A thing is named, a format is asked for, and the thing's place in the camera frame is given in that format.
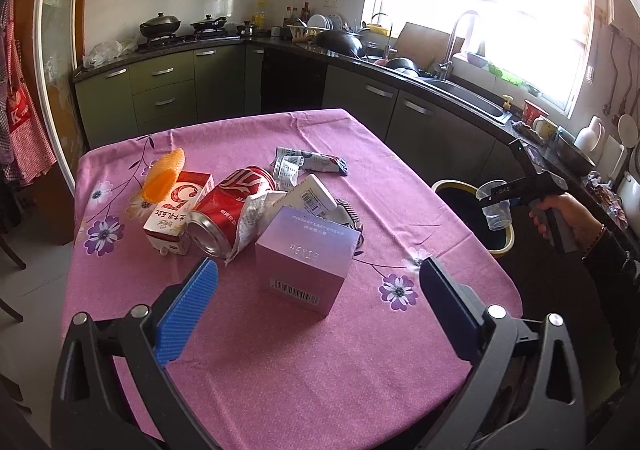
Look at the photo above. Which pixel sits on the red and white milk carton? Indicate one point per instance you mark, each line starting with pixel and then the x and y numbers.
pixel 172 220

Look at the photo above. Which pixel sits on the metal bowl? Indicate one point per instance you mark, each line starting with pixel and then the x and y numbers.
pixel 572 154

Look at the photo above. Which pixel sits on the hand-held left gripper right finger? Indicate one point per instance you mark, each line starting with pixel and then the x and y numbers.
pixel 447 310

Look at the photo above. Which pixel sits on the orange foam fruit net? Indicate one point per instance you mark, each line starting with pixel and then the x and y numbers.
pixel 162 177

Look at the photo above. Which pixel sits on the steel kitchen faucet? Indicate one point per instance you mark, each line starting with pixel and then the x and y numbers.
pixel 450 49

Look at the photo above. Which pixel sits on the white barcode box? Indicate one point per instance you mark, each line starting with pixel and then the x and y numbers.
pixel 312 197

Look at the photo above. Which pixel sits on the striped small packet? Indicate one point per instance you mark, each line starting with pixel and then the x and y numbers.
pixel 350 217

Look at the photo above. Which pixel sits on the large black wok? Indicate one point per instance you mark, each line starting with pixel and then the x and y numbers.
pixel 342 42

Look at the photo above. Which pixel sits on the small dark pot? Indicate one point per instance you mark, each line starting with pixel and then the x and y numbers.
pixel 245 28

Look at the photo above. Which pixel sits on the clear plastic cup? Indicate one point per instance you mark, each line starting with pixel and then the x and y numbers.
pixel 496 215

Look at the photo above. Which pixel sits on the black cooking pot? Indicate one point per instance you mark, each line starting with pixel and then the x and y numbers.
pixel 402 65

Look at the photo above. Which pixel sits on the person's right hand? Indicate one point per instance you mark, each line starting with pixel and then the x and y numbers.
pixel 575 217

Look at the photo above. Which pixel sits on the kitchen window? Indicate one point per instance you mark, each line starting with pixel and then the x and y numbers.
pixel 490 4

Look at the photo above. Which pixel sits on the red paper cup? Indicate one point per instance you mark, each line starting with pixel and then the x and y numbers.
pixel 532 110

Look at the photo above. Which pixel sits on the black pan with lid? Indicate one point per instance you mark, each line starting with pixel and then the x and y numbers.
pixel 208 22

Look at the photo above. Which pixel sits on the small yellow tap fitting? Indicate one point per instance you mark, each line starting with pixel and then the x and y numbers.
pixel 508 102

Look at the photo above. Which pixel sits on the clear plastic bag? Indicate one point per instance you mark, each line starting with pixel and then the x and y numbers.
pixel 107 52

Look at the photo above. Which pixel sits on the yellow oil bottle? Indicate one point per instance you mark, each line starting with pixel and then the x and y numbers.
pixel 258 17

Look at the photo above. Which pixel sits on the yellow-rimmed trash bin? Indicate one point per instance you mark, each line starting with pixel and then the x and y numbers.
pixel 505 242

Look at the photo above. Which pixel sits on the gas stove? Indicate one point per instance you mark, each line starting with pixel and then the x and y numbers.
pixel 190 40

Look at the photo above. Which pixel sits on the pink cosmetic box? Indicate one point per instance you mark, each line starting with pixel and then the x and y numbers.
pixel 305 260

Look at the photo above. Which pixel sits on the white mug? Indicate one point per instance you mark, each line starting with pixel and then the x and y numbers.
pixel 545 128

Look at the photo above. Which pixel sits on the red checkered apron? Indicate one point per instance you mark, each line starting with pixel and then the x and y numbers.
pixel 22 109

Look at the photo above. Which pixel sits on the dish rack with plates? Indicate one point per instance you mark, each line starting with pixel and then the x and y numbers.
pixel 322 22

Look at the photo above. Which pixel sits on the black wok with lid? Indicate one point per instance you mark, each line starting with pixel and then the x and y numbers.
pixel 160 24

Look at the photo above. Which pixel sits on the red soda can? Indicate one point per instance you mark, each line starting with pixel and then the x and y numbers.
pixel 225 205

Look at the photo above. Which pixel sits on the white jug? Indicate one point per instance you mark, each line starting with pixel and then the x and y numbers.
pixel 590 134

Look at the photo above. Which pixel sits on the silver printed snack wrapper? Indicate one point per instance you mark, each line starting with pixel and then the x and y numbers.
pixel 312 160

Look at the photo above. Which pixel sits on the kitchen sink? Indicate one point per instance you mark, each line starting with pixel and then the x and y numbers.
pixel 470 99

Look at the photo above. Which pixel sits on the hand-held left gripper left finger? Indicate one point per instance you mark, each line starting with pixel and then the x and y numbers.
pixel 187 310

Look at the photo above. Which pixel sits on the green kitchen cabinets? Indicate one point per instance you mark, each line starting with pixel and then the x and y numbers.
pixel 165 89

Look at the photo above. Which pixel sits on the wooden cutting board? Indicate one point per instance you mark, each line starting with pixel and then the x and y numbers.
pixel 425 47

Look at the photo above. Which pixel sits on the crumpled white wrapper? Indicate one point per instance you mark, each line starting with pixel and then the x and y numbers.
pixel 252 225

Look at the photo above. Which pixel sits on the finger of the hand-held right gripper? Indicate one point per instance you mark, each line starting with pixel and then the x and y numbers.
pixel 502 192

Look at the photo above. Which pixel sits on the pink floral tablecloth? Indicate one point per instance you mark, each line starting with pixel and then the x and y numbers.
pixel 280 370

